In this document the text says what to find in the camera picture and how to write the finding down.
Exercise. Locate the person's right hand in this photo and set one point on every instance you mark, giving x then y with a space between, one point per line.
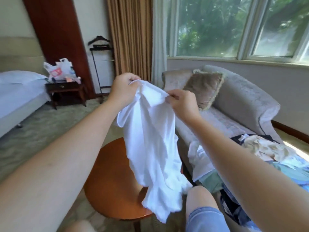
186 104

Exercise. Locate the person's left hand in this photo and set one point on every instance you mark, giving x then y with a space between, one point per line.
123 89

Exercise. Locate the plain white T-shirt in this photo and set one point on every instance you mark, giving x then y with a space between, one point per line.
152 142

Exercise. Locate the pile of clothes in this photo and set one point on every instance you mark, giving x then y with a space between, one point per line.
270 152

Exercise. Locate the person's left forearm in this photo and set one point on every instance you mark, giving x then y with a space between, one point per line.
53 171

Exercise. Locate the person's right forearm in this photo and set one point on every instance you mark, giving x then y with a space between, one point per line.
256 176

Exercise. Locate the person's right leg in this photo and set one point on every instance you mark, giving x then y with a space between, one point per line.
200 198

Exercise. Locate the brown fringed cushion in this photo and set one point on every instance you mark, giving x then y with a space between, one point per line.
205 87

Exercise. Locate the black valet stand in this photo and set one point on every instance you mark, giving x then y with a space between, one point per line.
100 45

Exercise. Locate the beige curtain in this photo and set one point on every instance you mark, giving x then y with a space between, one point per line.
130 36

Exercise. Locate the grey velvet chaise sofa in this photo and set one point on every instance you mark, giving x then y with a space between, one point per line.
241 99

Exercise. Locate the dark wooden nightstand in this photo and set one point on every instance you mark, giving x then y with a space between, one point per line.
65 87

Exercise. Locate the plain white plastic bag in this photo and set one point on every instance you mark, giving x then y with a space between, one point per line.
68 69

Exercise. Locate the white sheer curtain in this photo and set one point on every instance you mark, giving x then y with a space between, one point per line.
159 41

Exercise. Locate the white plastic bag red print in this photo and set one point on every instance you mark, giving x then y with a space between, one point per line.
54 72

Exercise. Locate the white framed window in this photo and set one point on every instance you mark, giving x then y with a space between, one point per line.
217 26

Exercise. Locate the round wooden table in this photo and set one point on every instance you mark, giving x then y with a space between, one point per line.
111 181

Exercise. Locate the white pillow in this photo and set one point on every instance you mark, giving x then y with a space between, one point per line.
21 77

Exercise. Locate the white bed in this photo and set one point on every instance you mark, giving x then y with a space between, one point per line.
14 101

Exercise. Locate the beige padded headboard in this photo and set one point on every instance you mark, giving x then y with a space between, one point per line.
19 53

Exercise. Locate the blue denim shorts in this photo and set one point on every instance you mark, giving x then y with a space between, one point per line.
207 220

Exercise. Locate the dark wooden wall panel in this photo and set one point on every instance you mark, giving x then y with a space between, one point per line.
58 31

